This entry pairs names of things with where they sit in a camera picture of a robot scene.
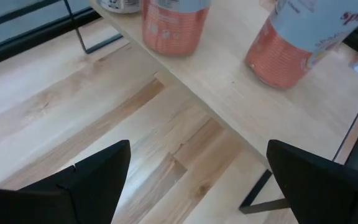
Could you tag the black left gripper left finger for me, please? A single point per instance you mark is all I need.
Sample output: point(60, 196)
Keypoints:
point(73, 199)

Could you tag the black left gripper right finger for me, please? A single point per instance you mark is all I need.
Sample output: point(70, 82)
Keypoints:
point(328, 193)

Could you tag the pink Spindrift can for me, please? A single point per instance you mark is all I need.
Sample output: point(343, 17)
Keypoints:
point(284, 53)

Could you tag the orange Spindrift grapefruit can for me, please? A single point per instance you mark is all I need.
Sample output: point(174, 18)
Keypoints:
point(174, 31)

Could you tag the silver diet cola can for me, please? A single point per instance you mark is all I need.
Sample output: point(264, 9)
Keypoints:
point(120, 4)

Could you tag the wooden shelf with black frame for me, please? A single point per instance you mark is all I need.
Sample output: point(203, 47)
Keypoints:
point(244, 93)

